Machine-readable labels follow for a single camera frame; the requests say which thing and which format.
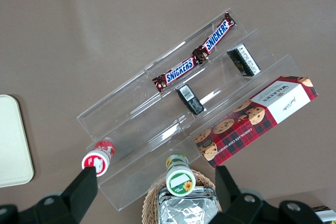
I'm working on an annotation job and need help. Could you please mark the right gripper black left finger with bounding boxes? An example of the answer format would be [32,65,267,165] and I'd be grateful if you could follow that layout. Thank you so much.
[0,166,99,224]

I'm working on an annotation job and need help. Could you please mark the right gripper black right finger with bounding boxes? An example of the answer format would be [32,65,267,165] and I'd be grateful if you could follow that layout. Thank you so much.
[209,165,326,224]

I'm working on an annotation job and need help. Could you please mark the foil trays in wicker basket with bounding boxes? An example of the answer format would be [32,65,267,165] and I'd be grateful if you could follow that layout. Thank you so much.
[141,167,224,224]

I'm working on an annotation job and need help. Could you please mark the cream plastic tray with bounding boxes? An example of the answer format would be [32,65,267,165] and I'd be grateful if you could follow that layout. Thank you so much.
[0,94,35,188]

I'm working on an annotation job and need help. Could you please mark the red lid yogurt cup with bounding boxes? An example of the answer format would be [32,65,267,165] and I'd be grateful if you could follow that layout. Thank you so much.
[81,140,116,177]

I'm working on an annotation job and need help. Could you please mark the stack of foil containers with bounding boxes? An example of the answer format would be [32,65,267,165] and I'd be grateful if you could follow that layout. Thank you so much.
[157,185,218,224]

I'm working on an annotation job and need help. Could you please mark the green lid yogurt cup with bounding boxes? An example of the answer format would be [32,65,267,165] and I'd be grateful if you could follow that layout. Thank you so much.
[165,154,196,197]

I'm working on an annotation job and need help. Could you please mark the red tartan Walkers cookie box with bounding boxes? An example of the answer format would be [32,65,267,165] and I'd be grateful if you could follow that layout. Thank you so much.
[194,76,319,169]

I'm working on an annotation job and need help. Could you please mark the white plastic snack bin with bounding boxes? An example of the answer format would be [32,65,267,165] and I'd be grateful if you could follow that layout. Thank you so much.
[312,205,336,220]

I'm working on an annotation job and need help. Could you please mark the clear acrylic tiered stand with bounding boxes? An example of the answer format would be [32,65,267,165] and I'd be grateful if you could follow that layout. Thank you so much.
[76,7,301,211]

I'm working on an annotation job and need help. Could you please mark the small black box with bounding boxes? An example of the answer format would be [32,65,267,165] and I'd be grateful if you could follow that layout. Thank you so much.
[175,84,205,116]
[226,42,262,78]

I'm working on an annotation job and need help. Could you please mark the Snickers chocolate bar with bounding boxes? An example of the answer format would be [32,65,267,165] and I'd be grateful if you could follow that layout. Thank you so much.
[153,56,197,93]
[192,10,237,61]

